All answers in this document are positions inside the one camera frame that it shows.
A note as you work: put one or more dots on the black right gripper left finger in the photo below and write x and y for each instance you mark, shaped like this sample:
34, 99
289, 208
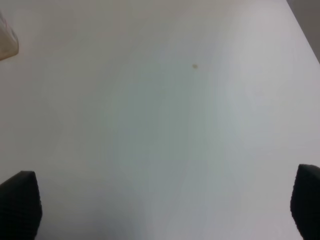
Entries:
20, 207

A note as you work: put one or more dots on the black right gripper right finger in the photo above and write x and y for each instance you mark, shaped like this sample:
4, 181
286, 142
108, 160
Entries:
305, 201

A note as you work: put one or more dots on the clear bottle with pink label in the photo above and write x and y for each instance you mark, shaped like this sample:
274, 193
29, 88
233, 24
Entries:
9, 44

